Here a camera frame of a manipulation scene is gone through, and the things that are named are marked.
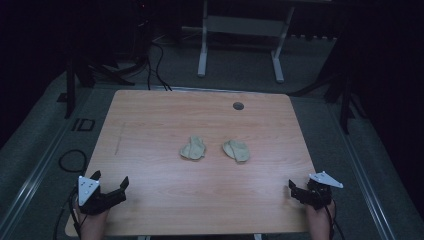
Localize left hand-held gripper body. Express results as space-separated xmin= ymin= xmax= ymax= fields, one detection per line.
xmin=77 ymin=175 xmax=128 ymax=216

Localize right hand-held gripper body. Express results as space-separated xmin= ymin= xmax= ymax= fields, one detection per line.
xmin=301 ymin=171 xmax=344 ymax=211

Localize pale green sock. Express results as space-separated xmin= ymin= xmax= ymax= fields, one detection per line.
xmin=222 ymin=139 xmax=251 ymax=164
xmin=179 ymin=134 xmax=207 ymax=161

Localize person's left hand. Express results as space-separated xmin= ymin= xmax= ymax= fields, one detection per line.
xmin=74 ymin=203 xmax=110 ymax=236

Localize person's right hand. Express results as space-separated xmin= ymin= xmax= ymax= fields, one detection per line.
xmin=306 ymin=200 xmax=336 ymax=232

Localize black metal stand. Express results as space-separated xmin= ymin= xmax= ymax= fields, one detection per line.
xmin=288 ymin=64 xmax=368 ymax=135
xmin=64 ymin=54 xmax=136 ymax=120

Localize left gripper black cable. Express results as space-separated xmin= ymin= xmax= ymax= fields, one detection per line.
xmin=52 ymin=186 xmax=84 ymax=240

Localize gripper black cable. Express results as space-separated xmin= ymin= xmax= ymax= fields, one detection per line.
xmin=324 ymin=199 xmax=346 ymax=240
xmin=52 ymin=186 xmax=84 ymax=240

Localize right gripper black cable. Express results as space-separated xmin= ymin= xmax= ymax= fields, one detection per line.
xmin=324 ymin=199 xmax=346 ymax=240

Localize grey metal floor rail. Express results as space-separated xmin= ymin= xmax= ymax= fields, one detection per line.
xmin=0 ymin=99 xmax=93 ymax=234
xmin=324 ymin=99 xmax=398 ymax=240

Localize black hanging cables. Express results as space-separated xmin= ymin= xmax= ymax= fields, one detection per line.
xmin=145 ymin=40 xmax=173 ymax=92

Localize white desk frame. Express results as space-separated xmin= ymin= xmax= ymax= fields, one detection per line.
xmin=197 ymin=0 xmax=296 ymax=84

